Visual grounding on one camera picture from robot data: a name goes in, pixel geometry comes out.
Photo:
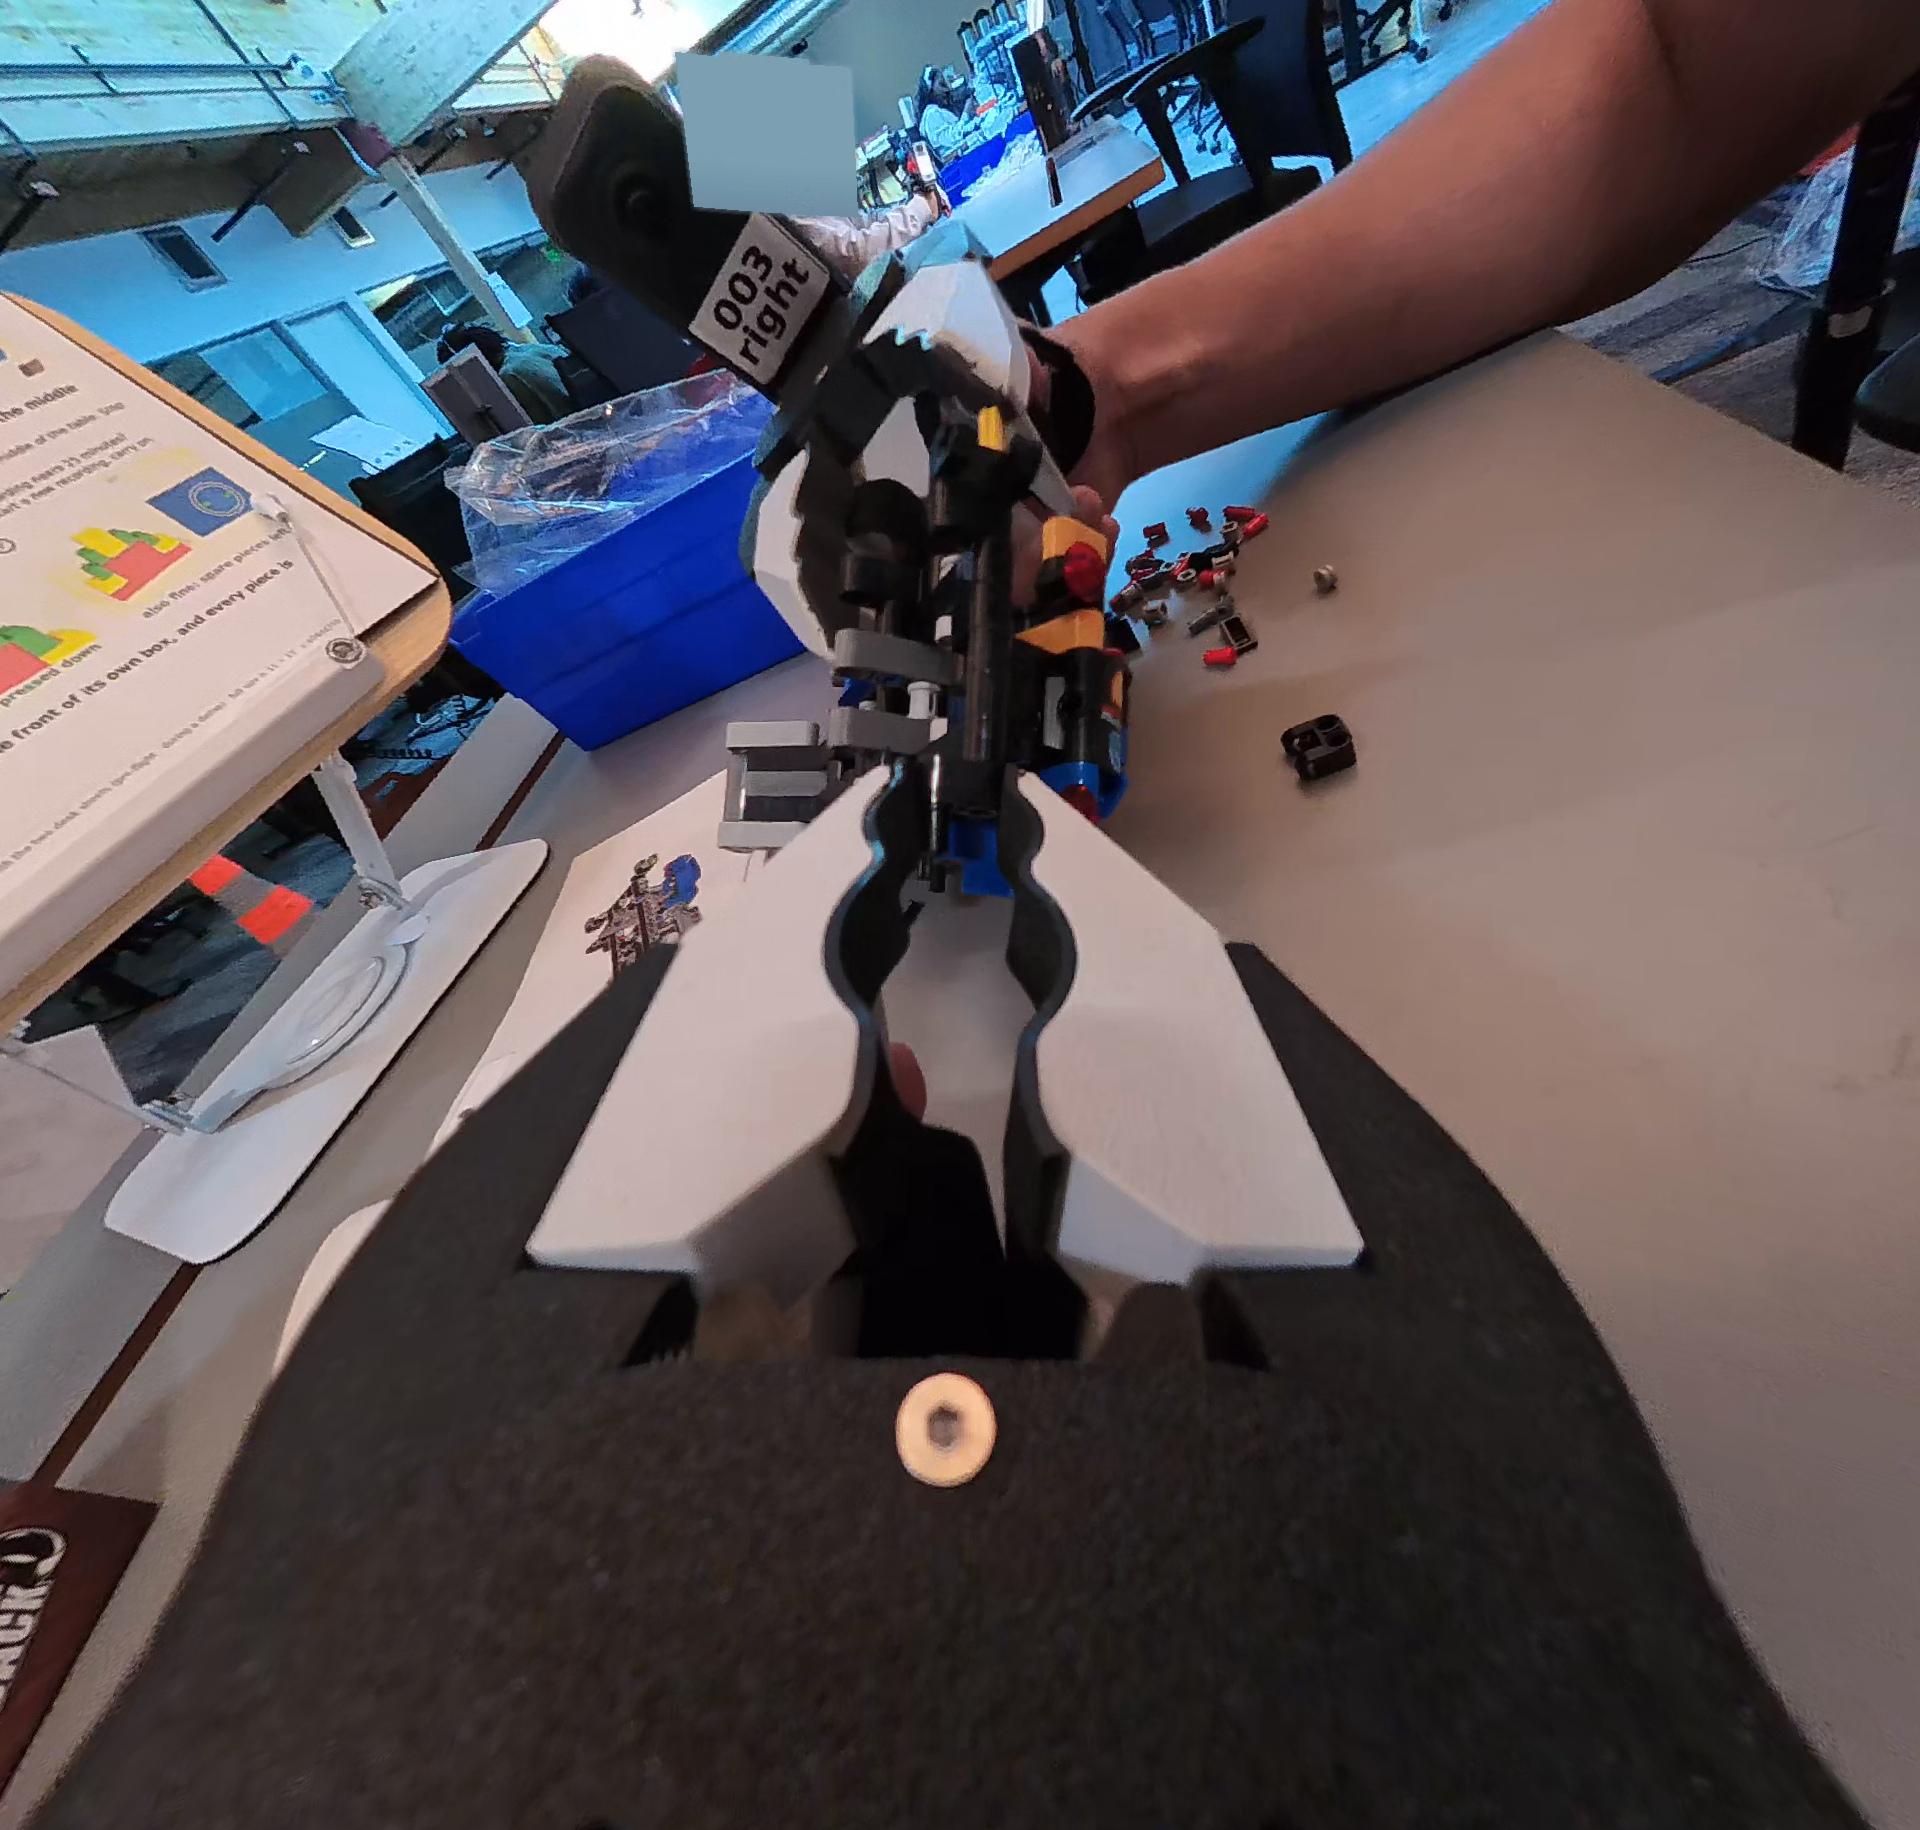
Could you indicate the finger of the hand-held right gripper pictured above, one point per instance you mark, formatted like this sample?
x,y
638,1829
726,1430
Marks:
x,y
782,571
968,307

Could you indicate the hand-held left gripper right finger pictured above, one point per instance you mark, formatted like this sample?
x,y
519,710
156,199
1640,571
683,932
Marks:
x,y
1185,1110

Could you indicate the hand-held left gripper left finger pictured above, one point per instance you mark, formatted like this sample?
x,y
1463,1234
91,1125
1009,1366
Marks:
x,y
720,1080

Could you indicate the partly built lego model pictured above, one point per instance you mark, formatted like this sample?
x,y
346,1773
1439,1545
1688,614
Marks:
x,y
975,660

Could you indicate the person's right forearm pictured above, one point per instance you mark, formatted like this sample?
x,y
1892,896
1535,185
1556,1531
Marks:
x,y
1501,181

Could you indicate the pile of small lego pieces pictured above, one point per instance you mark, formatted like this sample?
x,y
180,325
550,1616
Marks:
x,y
1185,571

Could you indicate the black lego connector piece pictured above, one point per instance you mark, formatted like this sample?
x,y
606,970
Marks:
x,y
1320,746

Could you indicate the person's right hand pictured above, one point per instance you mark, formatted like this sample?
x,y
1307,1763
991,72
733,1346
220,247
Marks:
x,y
1148,413

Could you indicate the blue plastic bin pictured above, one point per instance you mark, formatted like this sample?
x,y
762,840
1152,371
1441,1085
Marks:
x,y
645,615

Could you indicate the wooden top table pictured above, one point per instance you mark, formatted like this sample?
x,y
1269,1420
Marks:
x,y
1086,181

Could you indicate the clear plastic bag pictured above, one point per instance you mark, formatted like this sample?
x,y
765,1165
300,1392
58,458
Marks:
x,y
600,435

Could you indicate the black office chair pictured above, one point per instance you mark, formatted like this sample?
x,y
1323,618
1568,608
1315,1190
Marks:
x,y
1253,76

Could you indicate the white clear board stand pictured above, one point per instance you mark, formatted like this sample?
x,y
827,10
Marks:
x,y
300,1110

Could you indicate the red grey striped object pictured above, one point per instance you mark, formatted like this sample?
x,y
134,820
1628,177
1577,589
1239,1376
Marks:
x,y
248,900

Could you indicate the instruction sheet on wooden board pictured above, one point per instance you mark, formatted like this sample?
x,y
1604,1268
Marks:
x,y
151,631

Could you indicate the brown printed cardboard box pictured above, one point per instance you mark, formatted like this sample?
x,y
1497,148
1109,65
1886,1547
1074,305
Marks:
x,y
60,1605

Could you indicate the black metal post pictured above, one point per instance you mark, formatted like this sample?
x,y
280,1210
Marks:
x,y
1861,270

